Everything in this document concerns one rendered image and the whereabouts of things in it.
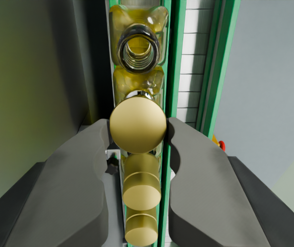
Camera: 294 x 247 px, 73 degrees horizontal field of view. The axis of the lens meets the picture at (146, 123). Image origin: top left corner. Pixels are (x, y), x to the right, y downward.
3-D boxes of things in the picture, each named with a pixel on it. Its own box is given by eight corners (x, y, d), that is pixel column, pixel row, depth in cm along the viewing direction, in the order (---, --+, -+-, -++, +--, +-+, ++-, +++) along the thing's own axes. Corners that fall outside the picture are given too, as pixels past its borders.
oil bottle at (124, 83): (123, 42, 37) (108, 77, 19) (153, 42, 37) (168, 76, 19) (125, 72, 40) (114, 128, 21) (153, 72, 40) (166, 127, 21)
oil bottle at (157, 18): (122, 6, 34) (103, 3, 16) (155, 7, 34) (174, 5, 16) (123, 41, 37) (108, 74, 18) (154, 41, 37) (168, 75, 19)
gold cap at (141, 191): (123, 150, 20) (120, 184, 16) (159, 150, 20) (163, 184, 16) (124, 176, 22) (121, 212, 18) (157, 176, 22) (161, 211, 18)
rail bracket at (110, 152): (93, 123, 46) (78, 161, 34) (123, 122, 46) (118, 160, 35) (95, 137, 48) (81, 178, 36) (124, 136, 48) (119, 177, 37)
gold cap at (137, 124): (116, 97, 16) (105, 95, 11) (161, 96, 16) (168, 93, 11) (118, 142, 16) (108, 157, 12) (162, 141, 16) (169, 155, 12)
